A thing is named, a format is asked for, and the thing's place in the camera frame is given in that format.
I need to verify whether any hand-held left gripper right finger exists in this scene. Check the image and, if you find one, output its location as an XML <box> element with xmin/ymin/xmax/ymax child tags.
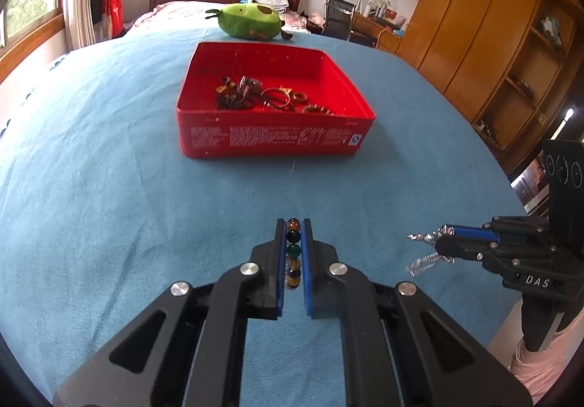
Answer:
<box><xmin>301</xmin><ymin>218</ymin><xmax>534</xmax><ymax>407</ymax></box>

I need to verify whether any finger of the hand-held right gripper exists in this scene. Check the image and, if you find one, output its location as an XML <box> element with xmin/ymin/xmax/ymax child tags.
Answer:
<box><xmin>440</xmin><ymin>222</ymin><xmax>503</xmax><ymax>244</ymax></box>
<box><xmin>433</xmin><ymin>234</ymin><xmax>502</xmax><ymax>263</ymax></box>

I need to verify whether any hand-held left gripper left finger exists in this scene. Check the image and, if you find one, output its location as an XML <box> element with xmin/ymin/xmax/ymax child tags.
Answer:
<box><xmin>52</xmin><ymin>218</ymin><xmax>289</xmax><ymax>407</ymax></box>

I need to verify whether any multicoloured bead bracelet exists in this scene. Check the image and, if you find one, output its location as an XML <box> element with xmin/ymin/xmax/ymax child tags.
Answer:
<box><xmin>285</xmin><ymin>218</ymin><xmax>303</xmax><ymax>290</ymax></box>

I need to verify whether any silver chain bracelet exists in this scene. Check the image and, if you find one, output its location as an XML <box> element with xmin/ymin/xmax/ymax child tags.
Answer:
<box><xmin>405</xmin><ymin>227</ymin><xmax>457</xmax><ymax>276</ymax></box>

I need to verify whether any red tin box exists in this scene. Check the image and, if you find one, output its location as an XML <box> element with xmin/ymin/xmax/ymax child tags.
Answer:
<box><xmin>176</xmin><ymin>41</ymin><xmax>377</xmax><ymax>159</ymax></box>

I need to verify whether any pile of jewelry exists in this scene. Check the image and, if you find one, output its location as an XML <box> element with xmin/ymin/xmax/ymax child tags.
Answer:
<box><xmin>214</xmin><ymin>75</ymin><xmax>256</xmax><ymax>111</ymax></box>

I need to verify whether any silver bangle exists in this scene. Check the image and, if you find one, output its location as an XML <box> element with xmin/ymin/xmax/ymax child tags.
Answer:
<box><xmin>261</xmin><ymin>87</ymin><xmax>289</xmax><ymax>111</ymax></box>

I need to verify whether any person's right forearm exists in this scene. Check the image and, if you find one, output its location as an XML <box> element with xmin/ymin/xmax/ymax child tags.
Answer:
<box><xmin>508</xmin><ymin>320</ymin><xmax>576</xmax><ymax>405</ymax></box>

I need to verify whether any blue bedspread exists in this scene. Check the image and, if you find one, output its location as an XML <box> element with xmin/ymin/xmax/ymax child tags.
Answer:
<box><xmin>0</xmin><ymin>24</ymin><xmax>525</xmax><ymax>403</ymax></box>

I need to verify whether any wooden wardrobe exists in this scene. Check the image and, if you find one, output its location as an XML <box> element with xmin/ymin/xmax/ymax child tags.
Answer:
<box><xmin>369</xmin><ymin>0</ymin><xmax>584</xmax><ymax>175</ymax></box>

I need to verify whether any wooden desk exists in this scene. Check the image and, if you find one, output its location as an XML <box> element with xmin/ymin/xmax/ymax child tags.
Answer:
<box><xmin>351</xmin><ymin>12</ymin><xmax>407</xmax><ymax>54</ymax></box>

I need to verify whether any green plush toy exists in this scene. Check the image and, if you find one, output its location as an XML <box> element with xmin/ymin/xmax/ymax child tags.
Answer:
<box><xmin>204</xmin><ymin>1</ymin><xmax>295</xmax><ymax>44</ymax></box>

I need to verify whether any black office chair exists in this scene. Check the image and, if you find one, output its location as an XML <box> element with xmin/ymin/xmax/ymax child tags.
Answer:
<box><xmin>322</xmin><ymin>0</ymin><xmax>357</xmax><ymax>40</ymax></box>

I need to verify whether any floral bedding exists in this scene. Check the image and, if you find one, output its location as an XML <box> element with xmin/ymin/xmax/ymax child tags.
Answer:
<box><xmin>125</xmin><ymin>1</ymin><xmax>229</xmax><ymax>31</ymax></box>

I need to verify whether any red bag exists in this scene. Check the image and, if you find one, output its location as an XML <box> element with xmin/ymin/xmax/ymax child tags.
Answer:
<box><xmin>104</xmin><ymin>0</ymin><xmax>125</xmax><ymax>38</ymax></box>

